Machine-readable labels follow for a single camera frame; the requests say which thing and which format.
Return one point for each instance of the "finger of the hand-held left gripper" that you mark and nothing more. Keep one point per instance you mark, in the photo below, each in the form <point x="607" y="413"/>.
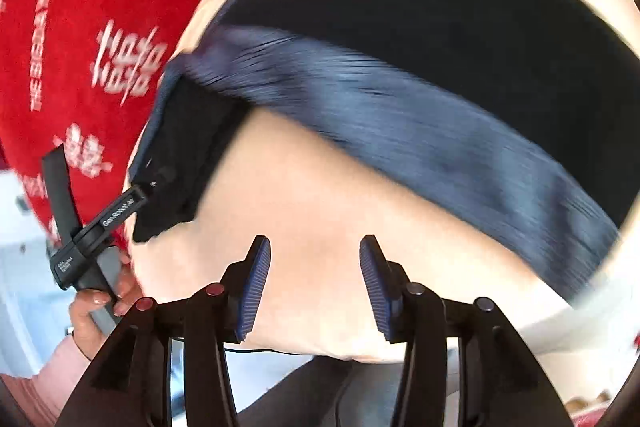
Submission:
<point x="152" y="183"/>

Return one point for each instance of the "person's leg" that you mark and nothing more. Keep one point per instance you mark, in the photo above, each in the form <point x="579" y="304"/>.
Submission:
<point x="320" y="397"/>

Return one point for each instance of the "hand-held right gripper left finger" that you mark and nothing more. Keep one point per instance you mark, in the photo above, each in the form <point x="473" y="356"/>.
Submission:
<point x="258" y="279"/>

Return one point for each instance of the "peach bed sheet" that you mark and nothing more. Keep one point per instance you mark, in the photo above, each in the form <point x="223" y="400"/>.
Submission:
<point x="325" y="192"/>

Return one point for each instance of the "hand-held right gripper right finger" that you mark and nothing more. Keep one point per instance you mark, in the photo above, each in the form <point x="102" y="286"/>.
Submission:
<point x="373" y="279"/>

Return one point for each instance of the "black pants with blue waistband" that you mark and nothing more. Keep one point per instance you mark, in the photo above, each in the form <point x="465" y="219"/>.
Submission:
<point x="425" y="32"/>

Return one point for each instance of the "person's left hand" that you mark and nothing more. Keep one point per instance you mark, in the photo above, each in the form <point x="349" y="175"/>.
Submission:
<point x="90" y="322"/>

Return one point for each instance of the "person's left forearm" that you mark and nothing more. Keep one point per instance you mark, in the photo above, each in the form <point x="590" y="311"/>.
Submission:
<point x="45" y="382"/>

